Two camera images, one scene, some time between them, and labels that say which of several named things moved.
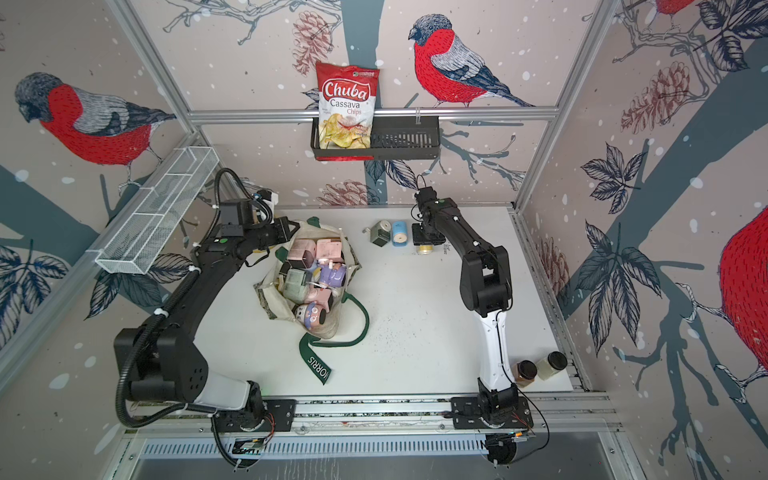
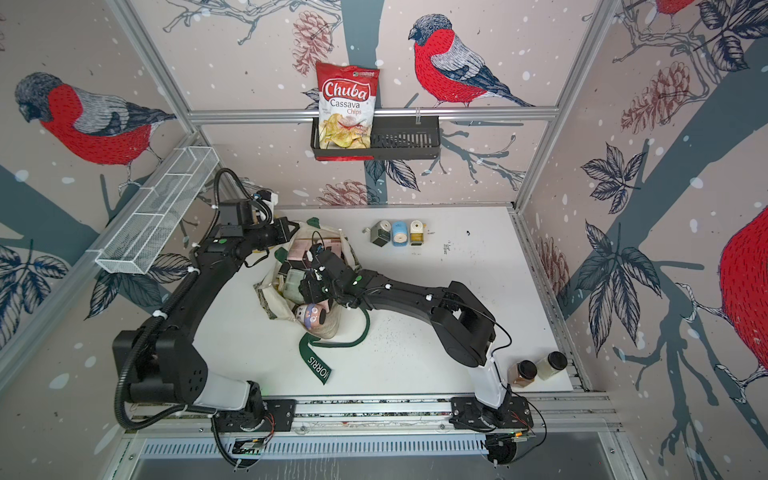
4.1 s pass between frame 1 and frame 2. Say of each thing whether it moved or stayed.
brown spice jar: stayed
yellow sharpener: moved
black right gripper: moved
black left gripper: stayed
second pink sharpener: stayed
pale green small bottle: stayed
